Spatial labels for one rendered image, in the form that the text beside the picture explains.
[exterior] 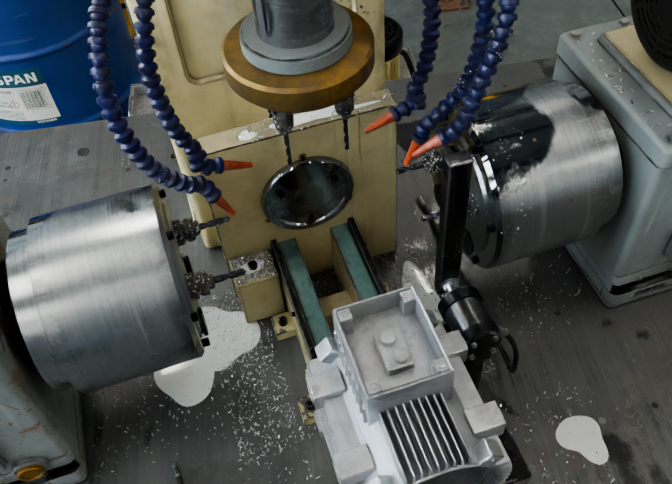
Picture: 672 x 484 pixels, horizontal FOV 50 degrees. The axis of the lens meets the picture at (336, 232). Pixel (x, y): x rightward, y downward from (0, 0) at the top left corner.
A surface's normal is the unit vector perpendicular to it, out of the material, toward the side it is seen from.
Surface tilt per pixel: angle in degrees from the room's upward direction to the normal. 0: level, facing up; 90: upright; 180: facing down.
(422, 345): 0
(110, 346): 73
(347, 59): 0
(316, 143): 90
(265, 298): 90
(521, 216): 66
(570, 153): 36
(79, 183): 0
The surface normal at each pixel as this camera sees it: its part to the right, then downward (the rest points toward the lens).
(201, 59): 0.31, 0.72
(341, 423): -0.06, -0.64
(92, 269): 0.07, -0.29
